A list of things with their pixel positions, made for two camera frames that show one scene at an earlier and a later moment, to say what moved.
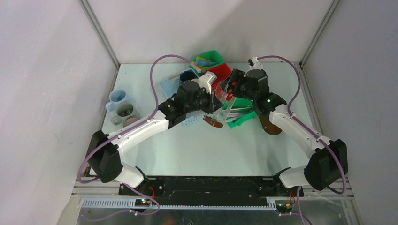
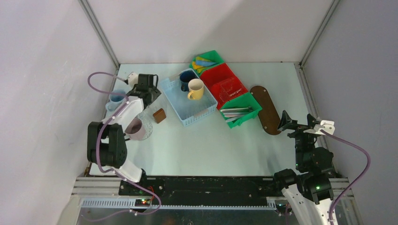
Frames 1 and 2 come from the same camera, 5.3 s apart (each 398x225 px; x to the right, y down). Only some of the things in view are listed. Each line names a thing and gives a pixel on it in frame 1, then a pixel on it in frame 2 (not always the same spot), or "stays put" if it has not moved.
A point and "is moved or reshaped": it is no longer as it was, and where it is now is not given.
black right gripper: x=237 y=76 to x=286 y=122
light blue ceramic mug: x=116 y=96 stays put
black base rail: x=210 y=191 stays put
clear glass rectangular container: x=226 y=98 is moved or reshaped
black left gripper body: x=202 y=102 to x=155 y=93
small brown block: x=218 y=118 is moved or reshaped
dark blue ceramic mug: x=187 y=75 stays put
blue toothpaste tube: x=204 y=63 stays put
